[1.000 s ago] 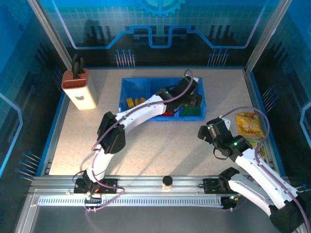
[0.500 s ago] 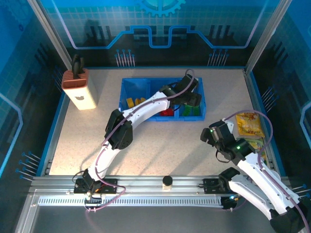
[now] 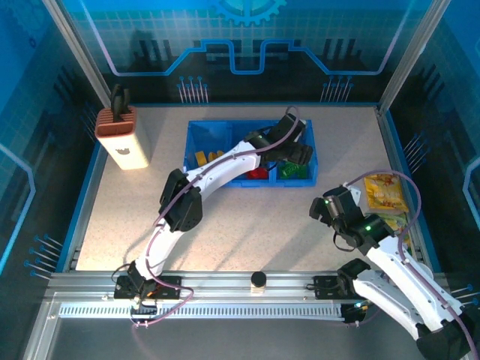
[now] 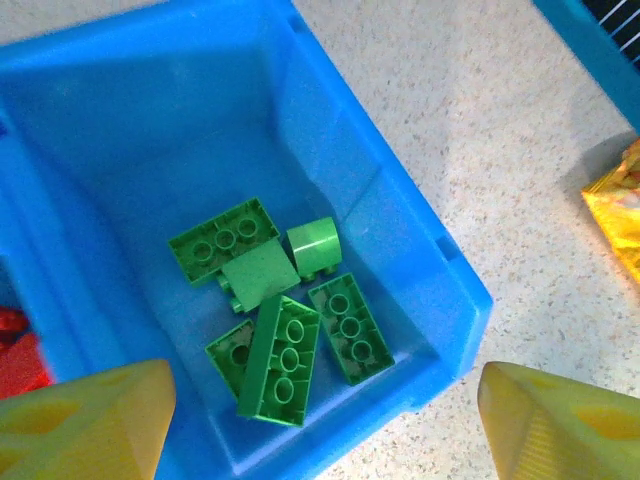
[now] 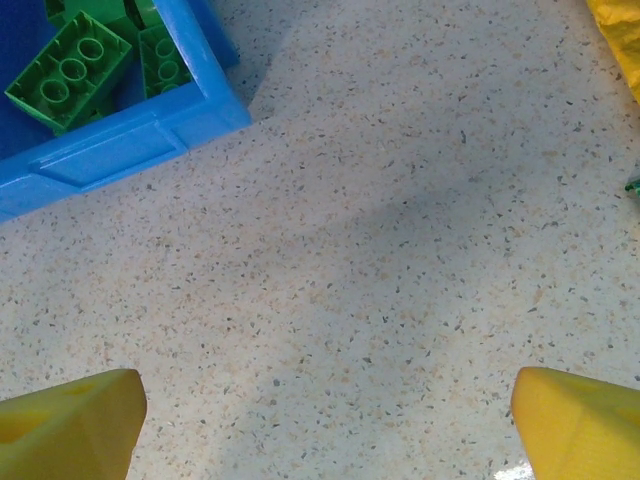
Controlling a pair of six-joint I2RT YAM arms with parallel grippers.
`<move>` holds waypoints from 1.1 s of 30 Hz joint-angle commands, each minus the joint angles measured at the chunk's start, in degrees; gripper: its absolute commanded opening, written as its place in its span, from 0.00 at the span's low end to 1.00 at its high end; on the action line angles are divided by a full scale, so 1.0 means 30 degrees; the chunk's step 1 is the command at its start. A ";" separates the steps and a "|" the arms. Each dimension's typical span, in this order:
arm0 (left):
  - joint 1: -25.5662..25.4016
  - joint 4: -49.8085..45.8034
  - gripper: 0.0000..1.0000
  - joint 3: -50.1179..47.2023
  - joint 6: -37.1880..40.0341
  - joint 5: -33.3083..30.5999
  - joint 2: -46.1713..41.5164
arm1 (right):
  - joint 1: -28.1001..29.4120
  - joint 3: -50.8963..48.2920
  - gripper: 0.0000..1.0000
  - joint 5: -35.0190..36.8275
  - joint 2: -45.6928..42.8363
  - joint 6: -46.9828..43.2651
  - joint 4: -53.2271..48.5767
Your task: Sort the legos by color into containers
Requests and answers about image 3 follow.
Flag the large green lego brick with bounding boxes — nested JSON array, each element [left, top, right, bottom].
[[280, 161, 308, 179]]

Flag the blue three-compartment bin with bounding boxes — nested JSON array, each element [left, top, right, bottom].
[[182, 118, 319, 188]]

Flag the yellow snack bag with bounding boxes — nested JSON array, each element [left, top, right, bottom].
[[363, 172, 410, 212]]

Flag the green yellow candy bag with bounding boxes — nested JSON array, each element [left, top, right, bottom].
[[382, 211, 412, 236]]

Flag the black knob on wooden block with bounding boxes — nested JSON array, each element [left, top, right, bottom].
[[250, 271, 268, 294]]

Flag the black electronics box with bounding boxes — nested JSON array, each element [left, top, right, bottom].
[[343, 299, 371, 326]]

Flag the white knife block brown top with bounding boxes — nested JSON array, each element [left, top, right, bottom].
[[94, 106, 152, 172]]

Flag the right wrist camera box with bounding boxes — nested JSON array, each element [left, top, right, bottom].
[[329, 182, 364, 203]]

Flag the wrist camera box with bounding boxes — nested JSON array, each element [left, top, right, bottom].
[[279, 113, 307, 134], [329, 182, 364, 203]]

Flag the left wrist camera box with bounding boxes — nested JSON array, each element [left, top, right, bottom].
[[279, 113, 307, 134]]

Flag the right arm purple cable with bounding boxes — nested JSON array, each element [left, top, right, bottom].
[[344, 169, 480, 338]]

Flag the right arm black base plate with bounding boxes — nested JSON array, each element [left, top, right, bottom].
[[313, 275, 376, 301]]

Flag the aluminium rail frame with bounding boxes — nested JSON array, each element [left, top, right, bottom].
[[22, 269, 476, 360]]

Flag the white slotted cable duct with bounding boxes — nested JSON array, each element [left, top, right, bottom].
[[58, 302, 346, 320]]

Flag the aluminium enclosure post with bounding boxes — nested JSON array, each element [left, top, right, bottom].
[[377, 0, 449, 116], [42, 0, 113, 110]]

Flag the black scissors handles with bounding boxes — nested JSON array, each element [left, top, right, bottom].
[[110, 84, 131, 123]]

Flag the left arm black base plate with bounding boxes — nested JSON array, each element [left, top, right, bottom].
[[113, 275, 182, 301]]

